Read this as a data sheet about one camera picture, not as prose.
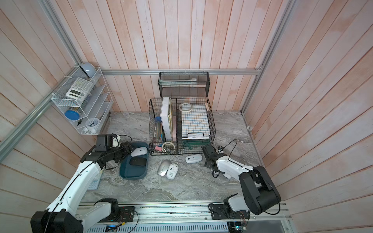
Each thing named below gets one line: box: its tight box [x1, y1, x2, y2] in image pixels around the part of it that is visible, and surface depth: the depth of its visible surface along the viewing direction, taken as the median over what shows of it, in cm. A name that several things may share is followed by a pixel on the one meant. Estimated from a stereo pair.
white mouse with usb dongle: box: [185, 153, 203, 164], surface depth 94 cm
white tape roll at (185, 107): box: [178, 102, 193, 113], surface depth 97 cm
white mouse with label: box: [166, 163, 179, 180], surface depth 87 cm
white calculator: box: [65, 77, 94, 103], surface depth 78 cm
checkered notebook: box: [181, 102, 211, 138], surface depth 90 cm
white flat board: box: [160, 96, 172, 140], surface depth 90 cm
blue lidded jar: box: [64, 109, 80, 121], surface depth 78 cm
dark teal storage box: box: [118, 141, 150, 181], surface depth 92 cm
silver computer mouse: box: [157, 159, 172, 177], surface depth 90 cm
